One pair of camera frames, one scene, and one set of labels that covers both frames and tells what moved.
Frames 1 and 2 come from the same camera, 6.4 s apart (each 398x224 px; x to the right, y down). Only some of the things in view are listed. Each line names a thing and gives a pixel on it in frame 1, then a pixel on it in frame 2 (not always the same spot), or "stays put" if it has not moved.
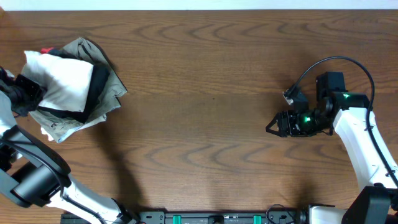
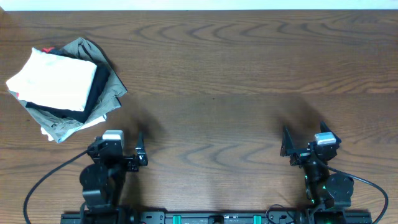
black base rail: [296, 216] stays put
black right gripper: [286, 123] to [302, 154]
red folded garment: [45, 50] stays put
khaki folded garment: [60, 126] stays put
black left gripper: [30, 91] to [128, 159]
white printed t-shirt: [68, 82] stays put
